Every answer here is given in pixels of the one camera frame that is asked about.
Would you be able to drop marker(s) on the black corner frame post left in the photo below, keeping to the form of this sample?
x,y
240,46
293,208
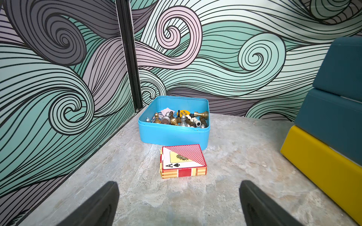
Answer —
x,y
126,29

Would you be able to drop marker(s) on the blue plastic box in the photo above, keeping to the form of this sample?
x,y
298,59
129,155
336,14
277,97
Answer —
x,y
170,135

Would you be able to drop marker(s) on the red playing card box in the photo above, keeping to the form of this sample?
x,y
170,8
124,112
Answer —
x,y
182,161

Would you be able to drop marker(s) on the teal drawer cabinet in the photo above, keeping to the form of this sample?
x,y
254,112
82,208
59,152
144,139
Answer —
x,y
325,142

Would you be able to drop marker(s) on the gold chess piece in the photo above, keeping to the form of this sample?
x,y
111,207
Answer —
x,y
204,114

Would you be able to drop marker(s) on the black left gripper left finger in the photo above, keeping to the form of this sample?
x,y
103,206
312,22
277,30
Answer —
x,y
98,210

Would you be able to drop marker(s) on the silver chess piece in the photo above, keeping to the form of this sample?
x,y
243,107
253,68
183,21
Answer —
x,y
166,118

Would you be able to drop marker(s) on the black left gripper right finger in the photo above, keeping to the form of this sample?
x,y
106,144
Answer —
x,y
261,210

